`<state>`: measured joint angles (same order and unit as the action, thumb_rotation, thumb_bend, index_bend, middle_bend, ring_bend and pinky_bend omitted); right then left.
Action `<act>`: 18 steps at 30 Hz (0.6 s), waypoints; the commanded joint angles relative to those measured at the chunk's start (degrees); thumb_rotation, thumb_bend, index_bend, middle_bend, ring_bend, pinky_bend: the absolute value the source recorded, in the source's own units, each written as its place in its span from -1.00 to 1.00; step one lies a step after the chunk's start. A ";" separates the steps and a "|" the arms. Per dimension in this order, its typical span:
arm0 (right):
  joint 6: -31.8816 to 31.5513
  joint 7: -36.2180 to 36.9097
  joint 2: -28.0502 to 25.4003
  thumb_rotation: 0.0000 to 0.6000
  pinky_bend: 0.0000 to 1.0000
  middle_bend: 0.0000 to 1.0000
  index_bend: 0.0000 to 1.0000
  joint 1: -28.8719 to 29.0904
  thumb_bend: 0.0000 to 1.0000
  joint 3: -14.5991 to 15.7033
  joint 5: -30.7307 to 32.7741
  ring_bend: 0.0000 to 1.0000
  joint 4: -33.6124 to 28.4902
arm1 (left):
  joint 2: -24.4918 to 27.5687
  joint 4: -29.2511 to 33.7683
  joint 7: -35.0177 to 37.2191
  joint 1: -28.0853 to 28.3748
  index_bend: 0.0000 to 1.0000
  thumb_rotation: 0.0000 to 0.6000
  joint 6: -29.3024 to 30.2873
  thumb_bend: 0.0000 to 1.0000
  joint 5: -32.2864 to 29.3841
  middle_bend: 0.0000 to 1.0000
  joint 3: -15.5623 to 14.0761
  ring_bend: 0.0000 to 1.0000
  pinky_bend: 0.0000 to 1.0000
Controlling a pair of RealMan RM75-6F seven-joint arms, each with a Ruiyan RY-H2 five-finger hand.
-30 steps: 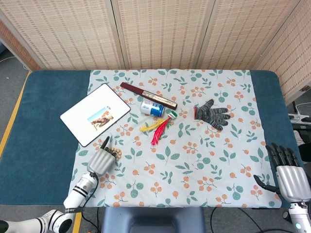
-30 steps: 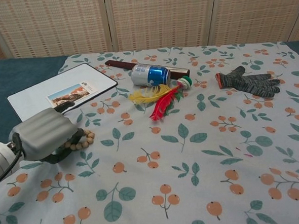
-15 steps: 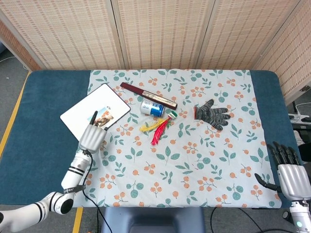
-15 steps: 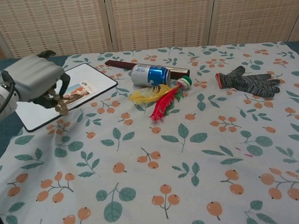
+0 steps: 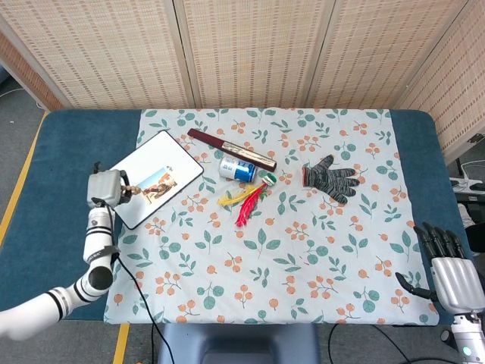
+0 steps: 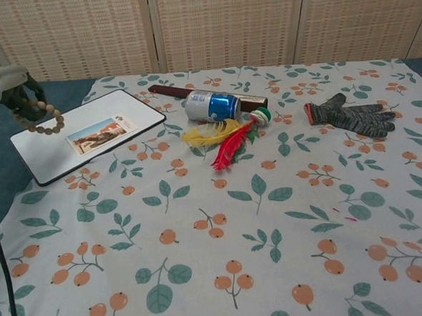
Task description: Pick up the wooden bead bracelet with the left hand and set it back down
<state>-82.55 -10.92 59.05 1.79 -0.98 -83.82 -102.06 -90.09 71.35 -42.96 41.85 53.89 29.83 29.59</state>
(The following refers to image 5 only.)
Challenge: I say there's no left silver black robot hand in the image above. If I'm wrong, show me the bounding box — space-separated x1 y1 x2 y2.
86 162 143 209

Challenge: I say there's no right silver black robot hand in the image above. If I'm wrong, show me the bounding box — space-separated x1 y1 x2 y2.
395 221 485 315

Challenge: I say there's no wooden bead bracelet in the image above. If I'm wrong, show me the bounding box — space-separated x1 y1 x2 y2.
120 184 143 205

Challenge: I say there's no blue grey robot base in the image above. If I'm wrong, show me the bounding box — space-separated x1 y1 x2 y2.
157 322 321 364

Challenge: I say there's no black equipment on floor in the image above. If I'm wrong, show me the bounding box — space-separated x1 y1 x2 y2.
456 193 485 255

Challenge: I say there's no white board with photo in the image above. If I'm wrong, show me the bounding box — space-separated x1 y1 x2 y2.
109 130 205 231

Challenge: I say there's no blue white drink can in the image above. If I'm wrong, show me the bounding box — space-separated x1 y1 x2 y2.
218 155 258 184

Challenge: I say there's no dark red folded fan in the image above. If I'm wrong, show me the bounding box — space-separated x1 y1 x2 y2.
186 127 278 171

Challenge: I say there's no red yellow feather shuttlecock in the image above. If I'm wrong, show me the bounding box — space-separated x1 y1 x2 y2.
217 171 278 228

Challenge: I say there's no grey knit work glove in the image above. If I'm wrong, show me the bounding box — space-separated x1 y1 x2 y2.
302 154 361 205

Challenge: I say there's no floral patterned tablecloth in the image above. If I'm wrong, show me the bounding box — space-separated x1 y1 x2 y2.
102 108 440 326

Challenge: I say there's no woven bamboo folding screen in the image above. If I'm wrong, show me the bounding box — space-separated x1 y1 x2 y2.
0 0 485 164

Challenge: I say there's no black floor cable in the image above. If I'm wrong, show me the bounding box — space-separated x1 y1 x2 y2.
327 324 420 364

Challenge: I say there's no white device with cables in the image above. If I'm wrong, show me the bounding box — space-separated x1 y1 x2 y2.
449 158 485 194

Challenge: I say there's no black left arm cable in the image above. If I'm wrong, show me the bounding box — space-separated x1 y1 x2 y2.
101 200 170 364

